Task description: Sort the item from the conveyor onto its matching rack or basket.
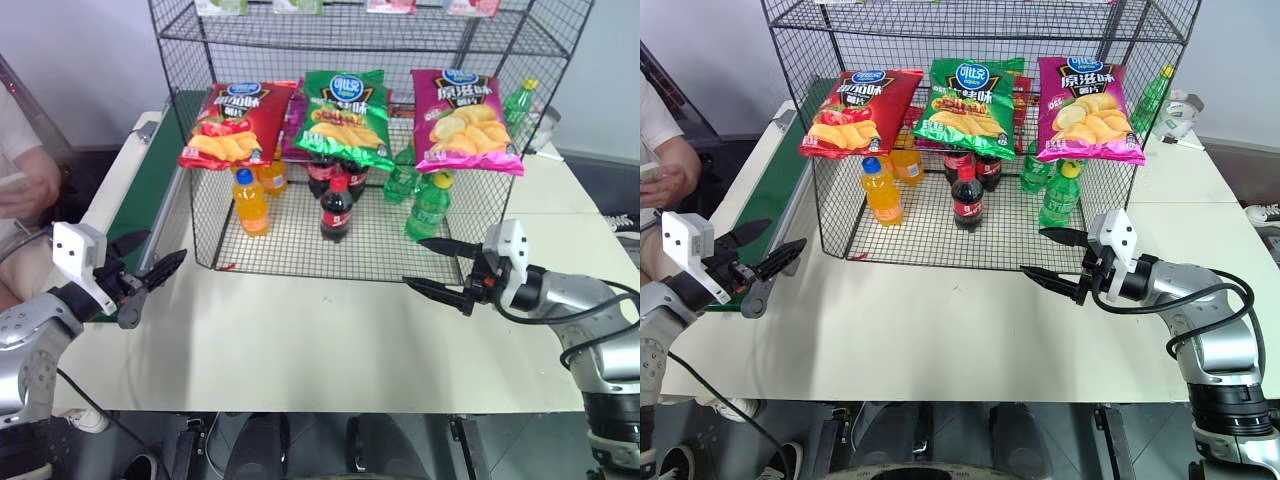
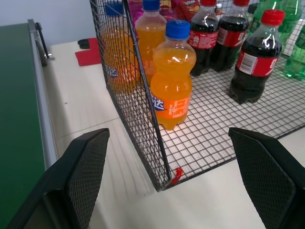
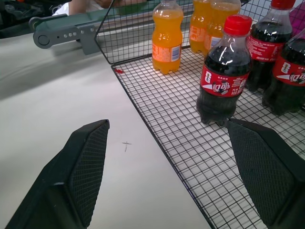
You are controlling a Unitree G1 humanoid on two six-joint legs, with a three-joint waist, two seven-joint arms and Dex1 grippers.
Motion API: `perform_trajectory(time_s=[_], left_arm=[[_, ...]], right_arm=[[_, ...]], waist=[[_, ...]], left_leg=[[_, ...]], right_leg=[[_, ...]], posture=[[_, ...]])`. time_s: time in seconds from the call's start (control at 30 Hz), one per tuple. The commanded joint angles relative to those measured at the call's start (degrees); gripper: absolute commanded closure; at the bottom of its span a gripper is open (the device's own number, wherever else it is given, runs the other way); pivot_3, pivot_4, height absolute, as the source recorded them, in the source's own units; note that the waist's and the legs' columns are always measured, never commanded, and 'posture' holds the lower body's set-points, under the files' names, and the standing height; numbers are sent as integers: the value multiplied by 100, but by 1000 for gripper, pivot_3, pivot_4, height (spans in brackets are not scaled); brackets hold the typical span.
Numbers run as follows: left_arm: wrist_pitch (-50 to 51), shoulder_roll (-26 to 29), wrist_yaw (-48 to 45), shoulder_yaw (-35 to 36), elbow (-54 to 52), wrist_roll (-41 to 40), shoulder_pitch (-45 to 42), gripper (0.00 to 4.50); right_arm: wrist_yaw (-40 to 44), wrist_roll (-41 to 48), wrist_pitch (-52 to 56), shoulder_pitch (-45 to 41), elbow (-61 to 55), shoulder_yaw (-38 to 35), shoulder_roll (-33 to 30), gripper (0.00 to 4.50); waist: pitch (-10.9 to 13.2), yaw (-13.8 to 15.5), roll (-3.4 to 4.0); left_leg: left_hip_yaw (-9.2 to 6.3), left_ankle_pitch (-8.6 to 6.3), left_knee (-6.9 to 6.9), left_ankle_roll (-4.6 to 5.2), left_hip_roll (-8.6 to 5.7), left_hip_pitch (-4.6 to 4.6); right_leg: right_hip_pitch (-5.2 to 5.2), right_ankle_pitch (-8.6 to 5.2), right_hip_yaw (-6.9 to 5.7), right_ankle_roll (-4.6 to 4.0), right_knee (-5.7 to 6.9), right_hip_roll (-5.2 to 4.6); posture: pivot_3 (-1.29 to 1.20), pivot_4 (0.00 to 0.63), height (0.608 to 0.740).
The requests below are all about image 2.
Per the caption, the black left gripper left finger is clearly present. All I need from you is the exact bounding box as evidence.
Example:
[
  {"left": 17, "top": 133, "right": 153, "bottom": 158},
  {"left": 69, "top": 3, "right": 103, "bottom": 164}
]
[{"left": 6, "top": 128, "right": 111, "bottom": 229}]

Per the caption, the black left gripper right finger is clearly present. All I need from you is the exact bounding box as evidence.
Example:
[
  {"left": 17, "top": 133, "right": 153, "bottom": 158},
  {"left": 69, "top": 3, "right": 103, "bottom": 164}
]
[{"left": 228, "top": 127, "right": 305, "bottom": 229}]

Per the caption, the green conveyor with metal rail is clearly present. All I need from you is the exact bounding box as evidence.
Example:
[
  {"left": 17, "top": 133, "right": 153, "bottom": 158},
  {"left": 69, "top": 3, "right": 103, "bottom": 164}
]
[{"left": 0, "top": 19, "right": 59, "bottom": 229}]

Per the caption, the red cloth pad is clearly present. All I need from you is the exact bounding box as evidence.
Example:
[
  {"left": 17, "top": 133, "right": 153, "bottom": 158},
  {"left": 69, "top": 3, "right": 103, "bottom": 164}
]
[{"left": 75, "top": 37, "right": 103, "bottom": 67}]

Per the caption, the cola bottle red cap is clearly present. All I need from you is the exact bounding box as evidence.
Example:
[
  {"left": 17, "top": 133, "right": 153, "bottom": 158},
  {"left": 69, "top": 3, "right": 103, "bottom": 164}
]
[
  {"left": 211, "top": 0, "right": 250, "bottom": 72},
  {"left": 229, "top": 9, "right": 286, "bottom": 105},
  {"left": 187, "top": 0, "right": 220, "bottom": 77}
]

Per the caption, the green soda bottle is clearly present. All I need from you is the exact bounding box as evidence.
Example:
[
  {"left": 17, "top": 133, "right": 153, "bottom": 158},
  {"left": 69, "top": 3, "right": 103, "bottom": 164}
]
[
  {"left": 277, "top": 0, "right": 303, "bottom": 57},
  {"left": 284, "top": 26, "right": 305, "bottom": 81},
  {"left": 247, "top": 0, "right": 275, "bottom": 40}
]

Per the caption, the orange soda bottle blue cap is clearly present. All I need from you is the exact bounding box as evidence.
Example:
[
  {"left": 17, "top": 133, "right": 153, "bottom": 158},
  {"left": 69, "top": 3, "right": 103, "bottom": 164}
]
[
  {"left": 150, "top": 20, "right": 197, "bottom": 131},
  {"left": 135, "top": 0, "right": 168, "bottom": 86},
  {"left": 101, "top": 1, "right": 139, "bottom": 88}
]

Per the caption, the black round object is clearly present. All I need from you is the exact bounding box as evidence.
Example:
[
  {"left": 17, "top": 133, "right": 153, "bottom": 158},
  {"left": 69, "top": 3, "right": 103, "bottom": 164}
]
[{"left": 77, "top": 39, "right": 91, "bottom": 50}]

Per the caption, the magenta snack bag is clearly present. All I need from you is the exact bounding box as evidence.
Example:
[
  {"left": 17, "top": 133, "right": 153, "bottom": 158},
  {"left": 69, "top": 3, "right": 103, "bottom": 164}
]
[{"left": 128, "top": 0, "right": 183, "bottom": 24}]

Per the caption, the red snack bag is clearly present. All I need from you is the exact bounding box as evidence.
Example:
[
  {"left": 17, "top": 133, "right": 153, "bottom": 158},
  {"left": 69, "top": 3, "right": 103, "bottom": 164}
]
[{"left": 177, "top": 0, "right": 201, "bottom": 22}]

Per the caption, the black wire mesh basket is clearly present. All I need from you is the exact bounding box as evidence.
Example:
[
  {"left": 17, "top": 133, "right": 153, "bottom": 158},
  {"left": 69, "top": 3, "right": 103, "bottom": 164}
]
[{"left": 90, "top": 0, "right": 305, "bottom": 192}]

